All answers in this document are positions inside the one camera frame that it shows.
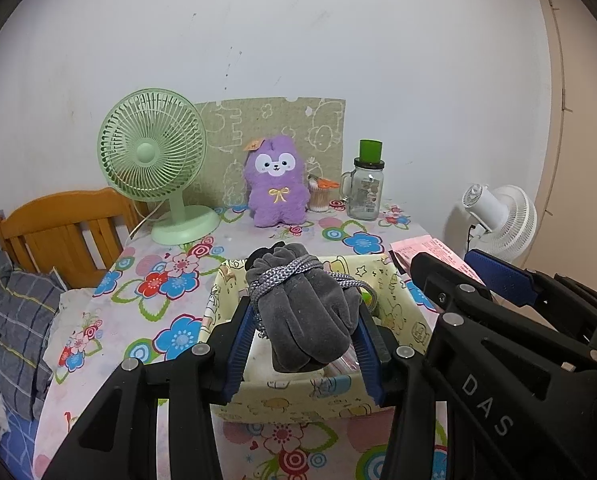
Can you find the green desk fan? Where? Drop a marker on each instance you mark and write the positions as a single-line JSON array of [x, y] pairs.
[[148, 152]]

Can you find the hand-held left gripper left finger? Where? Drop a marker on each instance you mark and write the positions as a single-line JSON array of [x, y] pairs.
[[241, 350]]

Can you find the yellow cartoon storage box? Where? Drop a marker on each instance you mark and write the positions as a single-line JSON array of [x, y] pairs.
[[288, 400]]

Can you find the cotton swab jar orange lid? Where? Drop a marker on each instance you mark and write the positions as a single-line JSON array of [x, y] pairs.
[[320, 200]]

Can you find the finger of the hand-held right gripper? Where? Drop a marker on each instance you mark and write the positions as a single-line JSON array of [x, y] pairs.
[[498, 272], [453, 302]]

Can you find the white standing fan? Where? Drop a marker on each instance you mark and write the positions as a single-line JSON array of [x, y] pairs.
[[508, 225]]

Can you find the glass mug jar green lid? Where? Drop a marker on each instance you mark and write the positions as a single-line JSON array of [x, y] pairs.
[[363, 195]]

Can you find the grey plaid pillow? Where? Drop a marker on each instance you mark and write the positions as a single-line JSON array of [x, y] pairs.
[[13, 320]]

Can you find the wooden bed headboard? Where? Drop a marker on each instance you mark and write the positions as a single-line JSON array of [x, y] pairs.
[[53, 215]]

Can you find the beige door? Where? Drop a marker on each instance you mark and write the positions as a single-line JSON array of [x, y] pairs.
[[578, 160]]

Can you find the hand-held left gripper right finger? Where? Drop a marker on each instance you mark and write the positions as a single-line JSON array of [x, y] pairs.
[[371, 360]]

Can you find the green cartoon print board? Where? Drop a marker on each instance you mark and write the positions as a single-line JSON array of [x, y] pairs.
[[278, 115]]

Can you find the blue bedsheet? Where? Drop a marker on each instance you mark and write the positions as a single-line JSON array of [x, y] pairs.
[[13, 445]]

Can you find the white towel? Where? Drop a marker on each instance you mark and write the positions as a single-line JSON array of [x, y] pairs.
[[261, 360]]

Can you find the purple plush toy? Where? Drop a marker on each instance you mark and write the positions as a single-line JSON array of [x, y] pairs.
[[278, 200]]

